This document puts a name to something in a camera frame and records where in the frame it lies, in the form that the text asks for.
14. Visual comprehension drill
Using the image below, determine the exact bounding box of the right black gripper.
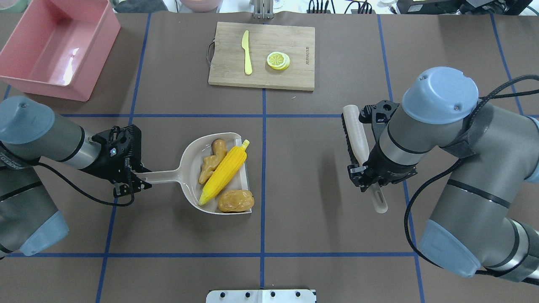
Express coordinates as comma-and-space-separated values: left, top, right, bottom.
359, 100, 418, 186

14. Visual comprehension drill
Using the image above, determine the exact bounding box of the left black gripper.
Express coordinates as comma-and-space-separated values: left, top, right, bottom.
82, 125, 152, 198

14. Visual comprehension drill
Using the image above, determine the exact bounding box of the beige hand brush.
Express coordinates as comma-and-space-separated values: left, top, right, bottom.
342, 105, 388, 214

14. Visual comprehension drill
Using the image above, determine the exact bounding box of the beige plastic dustpan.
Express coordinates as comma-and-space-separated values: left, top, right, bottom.
137, 133, 254, 215

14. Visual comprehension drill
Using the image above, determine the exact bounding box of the tan toy ginger root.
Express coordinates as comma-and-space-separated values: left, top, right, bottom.
198, 139, 228, 185

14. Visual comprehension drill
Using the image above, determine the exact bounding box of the yellow toy corn cob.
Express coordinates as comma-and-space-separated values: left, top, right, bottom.
198, 140, 250, 206

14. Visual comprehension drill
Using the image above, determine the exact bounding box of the brown toy potato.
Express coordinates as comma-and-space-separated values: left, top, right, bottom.
218, 190, 255, 213

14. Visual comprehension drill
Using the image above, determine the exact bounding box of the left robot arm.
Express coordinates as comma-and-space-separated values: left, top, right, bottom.
0, 96, 152, 258

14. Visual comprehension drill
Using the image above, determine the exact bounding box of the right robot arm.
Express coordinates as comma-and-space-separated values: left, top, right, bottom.
341, 66, 538, 285

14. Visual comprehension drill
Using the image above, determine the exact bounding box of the pink plastic bin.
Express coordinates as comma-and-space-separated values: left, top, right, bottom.
0, 0, 121, 102

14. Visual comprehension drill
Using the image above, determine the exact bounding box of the bamboo cutting board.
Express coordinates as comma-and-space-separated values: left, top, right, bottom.
208, 21, 315, 91

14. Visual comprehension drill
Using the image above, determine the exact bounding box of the yellow toy lemon slice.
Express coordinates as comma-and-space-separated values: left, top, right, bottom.
266, 51, 291, 70

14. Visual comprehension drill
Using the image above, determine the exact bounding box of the yellow toy knife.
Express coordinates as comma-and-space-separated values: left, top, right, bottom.
241, 29, 253, 75

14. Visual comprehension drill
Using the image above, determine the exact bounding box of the dark grey cloth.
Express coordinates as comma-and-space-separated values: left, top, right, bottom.
110, 0, 168, 13

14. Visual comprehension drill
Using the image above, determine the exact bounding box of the pink bowl with pieces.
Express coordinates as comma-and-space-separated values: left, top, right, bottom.
180, 0, 223, 12

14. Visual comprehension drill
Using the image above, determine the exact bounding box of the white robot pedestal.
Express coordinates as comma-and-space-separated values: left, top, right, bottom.
205, 289, 317, 303

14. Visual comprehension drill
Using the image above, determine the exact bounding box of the aluminium frame post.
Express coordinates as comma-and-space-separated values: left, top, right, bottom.
250, 0, 275, 19

